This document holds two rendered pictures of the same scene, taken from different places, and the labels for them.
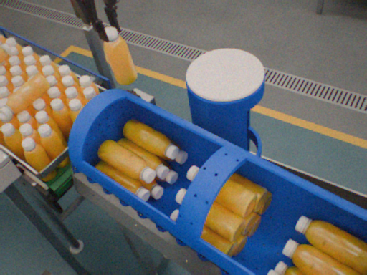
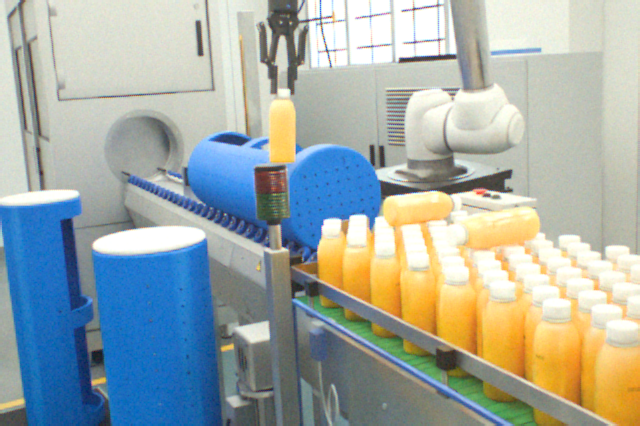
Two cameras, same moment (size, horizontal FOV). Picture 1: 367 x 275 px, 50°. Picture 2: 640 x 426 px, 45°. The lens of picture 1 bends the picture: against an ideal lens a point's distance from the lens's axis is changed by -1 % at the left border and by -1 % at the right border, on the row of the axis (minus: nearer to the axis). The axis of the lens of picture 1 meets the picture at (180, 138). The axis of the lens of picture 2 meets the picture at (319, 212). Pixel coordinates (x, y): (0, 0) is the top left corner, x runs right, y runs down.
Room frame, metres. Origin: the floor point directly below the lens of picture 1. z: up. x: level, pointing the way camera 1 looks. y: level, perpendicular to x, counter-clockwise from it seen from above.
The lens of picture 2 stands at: (2.73, 0.78, 1.42)
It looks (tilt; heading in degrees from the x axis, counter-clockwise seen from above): 10 degrees down; 198
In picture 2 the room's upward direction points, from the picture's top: 3 degrees counter-clockwise
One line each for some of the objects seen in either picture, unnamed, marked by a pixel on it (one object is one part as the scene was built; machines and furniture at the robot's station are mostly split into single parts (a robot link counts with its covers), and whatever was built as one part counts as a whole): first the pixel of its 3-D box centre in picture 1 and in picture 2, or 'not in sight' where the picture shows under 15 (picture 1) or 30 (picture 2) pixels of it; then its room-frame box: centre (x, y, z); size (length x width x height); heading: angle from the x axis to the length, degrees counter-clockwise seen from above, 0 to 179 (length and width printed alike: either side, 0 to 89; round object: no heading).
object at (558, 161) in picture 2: not in sight; (414, 190); (-1.62, -0.01, 0.72); 2.15 x 0.54 x 1.45; 50
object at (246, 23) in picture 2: not in sight; (259, 205); (-0.42, -0.50, 0.85); 0.06 x 0.06 x 1.70; 43
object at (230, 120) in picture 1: (229, 149); (166, 404); (1.05, -0.20, 0.59); 0.28 x 0.28 x 0.88
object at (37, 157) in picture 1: (39, 160); not in sight; (0.87, 0.48, 0.98); 0.07 x 0.07 x 0.17
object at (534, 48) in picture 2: not in sight; (511, 48); (-1.08, 0.58, 1.48); 0.24 x 0.12 x 0.08; 58
